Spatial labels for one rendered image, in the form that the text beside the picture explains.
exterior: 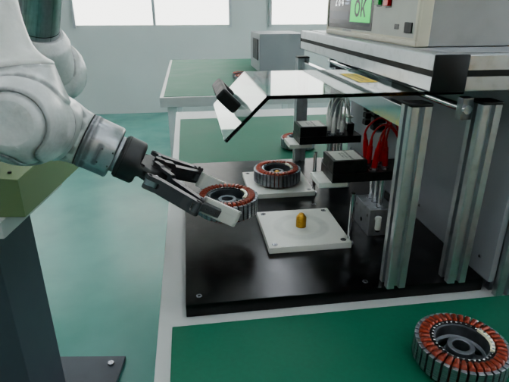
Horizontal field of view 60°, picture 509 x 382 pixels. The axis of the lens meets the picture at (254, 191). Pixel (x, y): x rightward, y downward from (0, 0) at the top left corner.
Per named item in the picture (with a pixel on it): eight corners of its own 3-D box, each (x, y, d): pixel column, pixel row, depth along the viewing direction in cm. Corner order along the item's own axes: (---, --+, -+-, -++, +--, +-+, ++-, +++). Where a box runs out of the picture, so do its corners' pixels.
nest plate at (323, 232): (269, 254, 77) (269, 248, 77) (256, 217, 91) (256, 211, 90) (351, 248, 79) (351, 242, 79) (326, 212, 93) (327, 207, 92)
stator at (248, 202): (198, 227, 75) (196, 207, 74) (195, 201, 86) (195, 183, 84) (262, 223, 77) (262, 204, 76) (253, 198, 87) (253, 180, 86)
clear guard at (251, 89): (224, 142, 57) (223, 96, 55) (213, 105, 79) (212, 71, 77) (457, 133, 62) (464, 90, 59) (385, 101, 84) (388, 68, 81)
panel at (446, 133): (487, 282, 69) (532, 89, 58) (346, 154, 130) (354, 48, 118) (493, 281, 69) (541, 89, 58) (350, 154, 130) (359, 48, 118)
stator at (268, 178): (261, 192, 100) (261, 176, 99) (248, 175, 110) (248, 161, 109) (307, 186, 103) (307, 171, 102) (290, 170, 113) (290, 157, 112)
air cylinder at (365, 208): (366, 236, 83) (370, 209, 81) (353, 219, 90) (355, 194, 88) (392, 234, 84) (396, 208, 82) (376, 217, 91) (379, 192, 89)
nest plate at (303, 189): (250, 199, 99) (250, 194, 99) (242, 176, 113) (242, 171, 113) (314, 195, 101) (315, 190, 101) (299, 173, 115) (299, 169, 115)
